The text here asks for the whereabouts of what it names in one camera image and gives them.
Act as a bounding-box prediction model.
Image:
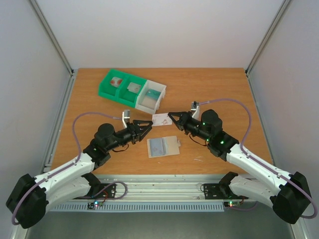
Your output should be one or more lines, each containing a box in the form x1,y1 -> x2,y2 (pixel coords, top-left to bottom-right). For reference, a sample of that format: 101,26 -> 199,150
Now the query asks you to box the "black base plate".
200,183 -> 248,200
82,183 -> 116,200

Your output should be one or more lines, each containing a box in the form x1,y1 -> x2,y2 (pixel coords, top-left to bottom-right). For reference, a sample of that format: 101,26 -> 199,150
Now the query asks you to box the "green bin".
117,74 -> 147,108
98,69 -> 129,102

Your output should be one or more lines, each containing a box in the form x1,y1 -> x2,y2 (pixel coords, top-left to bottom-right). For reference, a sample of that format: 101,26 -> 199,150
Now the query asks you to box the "green bin far left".
98,69 -> 129,102

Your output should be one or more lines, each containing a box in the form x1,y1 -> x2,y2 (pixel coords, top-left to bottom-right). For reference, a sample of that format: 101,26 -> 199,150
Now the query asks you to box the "left aluminium frame post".
28,0 -> 74,76

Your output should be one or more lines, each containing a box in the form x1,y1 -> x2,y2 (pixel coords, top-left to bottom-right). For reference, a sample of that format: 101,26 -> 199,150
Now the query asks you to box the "aluminium frame post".
245,0 -> 293,78
28,0 -> 74,76

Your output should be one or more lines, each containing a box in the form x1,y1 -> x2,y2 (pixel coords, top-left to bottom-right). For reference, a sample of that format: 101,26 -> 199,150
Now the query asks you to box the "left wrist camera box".
122,110 -> 130,120

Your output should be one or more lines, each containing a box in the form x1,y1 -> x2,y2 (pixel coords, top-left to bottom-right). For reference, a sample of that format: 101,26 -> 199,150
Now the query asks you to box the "green bin middle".
117,74 -> 147,108

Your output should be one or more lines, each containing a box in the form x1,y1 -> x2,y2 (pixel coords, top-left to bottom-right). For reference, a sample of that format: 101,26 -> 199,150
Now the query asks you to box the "controller board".
87,201 -> 104,210
224,201 -> 241,208

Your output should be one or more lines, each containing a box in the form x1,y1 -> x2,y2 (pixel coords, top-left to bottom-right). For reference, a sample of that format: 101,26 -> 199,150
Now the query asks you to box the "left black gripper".
106,120 -> 154,152

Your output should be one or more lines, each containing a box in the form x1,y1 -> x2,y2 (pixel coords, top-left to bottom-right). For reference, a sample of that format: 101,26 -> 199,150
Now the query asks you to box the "grey card in bin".
127,82 -> 141,94

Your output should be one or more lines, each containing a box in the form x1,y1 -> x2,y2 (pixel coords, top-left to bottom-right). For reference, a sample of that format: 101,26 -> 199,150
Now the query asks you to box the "teal card in bin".
146,89 -> 161,101

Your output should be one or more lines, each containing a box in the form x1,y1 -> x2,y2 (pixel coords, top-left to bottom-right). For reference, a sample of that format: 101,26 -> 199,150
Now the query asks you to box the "grey slotted cable duct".
52,201 -> 224,213

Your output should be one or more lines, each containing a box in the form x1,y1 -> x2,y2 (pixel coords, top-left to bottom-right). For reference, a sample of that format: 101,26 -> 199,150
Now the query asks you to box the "white bin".
135,80 -> 166,115

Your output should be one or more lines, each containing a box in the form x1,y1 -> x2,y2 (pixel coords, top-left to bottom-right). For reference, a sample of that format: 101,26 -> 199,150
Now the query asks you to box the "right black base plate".
200,183 -> 248,200

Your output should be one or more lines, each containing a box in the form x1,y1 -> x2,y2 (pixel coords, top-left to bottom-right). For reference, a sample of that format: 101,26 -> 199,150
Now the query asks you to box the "card with red circles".
110,77 -> 123,88

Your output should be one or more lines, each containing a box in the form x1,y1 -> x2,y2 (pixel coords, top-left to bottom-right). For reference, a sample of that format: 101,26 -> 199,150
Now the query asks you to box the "right aluminium frame post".
245,0 -> 293,78

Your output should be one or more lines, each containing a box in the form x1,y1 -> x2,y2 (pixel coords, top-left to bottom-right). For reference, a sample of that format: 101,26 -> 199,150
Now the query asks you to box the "left controller board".
87,201 -> 104,210

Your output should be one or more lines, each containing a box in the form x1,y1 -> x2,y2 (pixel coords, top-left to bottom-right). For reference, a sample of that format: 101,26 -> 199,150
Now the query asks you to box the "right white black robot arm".
168,110 -> 312,224

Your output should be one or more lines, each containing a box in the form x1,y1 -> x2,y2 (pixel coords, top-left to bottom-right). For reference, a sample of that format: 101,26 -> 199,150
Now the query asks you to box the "aluminium front rail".
22,159 -> 297,202

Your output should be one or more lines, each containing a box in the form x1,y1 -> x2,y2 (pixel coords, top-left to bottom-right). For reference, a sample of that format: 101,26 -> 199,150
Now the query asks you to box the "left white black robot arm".
5,120 -> 153,229

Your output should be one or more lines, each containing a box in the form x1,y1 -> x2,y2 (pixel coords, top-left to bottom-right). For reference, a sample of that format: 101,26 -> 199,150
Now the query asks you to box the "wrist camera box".
122,110 -> 130,120
191,101 -> 200,120

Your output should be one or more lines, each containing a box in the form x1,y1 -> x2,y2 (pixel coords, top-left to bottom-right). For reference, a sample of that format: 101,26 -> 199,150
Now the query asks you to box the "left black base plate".
82,183 -> 116,200

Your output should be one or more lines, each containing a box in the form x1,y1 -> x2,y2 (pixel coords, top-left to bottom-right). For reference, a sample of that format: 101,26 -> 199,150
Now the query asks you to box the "right controller board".
224,201 -> 241,208

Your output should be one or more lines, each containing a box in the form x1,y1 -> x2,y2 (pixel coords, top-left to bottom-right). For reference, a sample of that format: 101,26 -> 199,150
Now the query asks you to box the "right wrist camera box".
191,101 -> 200,120

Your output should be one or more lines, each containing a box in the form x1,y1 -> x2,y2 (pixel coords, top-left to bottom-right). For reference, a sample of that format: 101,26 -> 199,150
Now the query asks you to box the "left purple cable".
11,112 -> 129,226

